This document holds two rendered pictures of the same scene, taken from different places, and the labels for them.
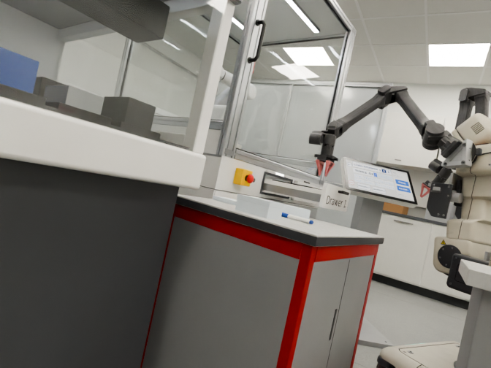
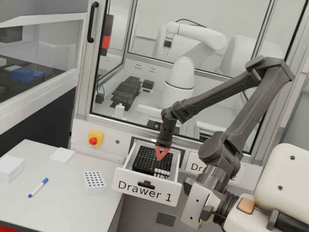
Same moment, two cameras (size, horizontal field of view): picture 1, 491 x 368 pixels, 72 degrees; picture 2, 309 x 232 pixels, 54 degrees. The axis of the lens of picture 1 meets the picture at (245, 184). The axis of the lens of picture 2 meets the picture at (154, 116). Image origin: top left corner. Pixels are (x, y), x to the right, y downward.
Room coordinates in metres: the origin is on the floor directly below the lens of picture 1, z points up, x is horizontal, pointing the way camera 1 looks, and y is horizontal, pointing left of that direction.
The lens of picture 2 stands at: (0.93, -1.31, 1.62)
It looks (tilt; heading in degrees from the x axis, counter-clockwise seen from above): 21 degrees down; 56
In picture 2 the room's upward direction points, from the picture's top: 13 degrees clockwise
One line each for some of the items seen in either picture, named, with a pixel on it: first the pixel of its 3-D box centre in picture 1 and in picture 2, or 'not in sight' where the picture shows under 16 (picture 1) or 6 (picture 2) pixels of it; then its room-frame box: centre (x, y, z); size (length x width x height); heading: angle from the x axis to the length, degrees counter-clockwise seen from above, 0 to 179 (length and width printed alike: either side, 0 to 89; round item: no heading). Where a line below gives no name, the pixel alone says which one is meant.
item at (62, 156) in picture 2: (231, 201); (62, 155); (1.34, 0.04, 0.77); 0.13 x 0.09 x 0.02; 52
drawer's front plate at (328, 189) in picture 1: (335, 198); (146, 186); (1.57, -0.43, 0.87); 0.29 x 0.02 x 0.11; 142
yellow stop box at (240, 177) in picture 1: (243, 177); (95, 138); (1.49, 0.01, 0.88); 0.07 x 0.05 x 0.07; 142
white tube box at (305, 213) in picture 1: (294, 211); (93, 182); (1.42, -0.23, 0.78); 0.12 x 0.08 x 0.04; 84
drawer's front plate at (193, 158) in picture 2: (305, 193); (214, 168); (2.02, -0.37, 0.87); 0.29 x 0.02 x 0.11; 142
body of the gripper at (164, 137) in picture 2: (326, 152); (165, 135); (1.66, -0.36, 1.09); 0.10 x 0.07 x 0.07; 52
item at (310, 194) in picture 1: (296, 192); (152, 165); (1.70, -0.26, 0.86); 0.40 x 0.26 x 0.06; 52
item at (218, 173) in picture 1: (217, 174); (171, 122); (2.09, 0.18, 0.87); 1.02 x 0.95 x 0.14; 142
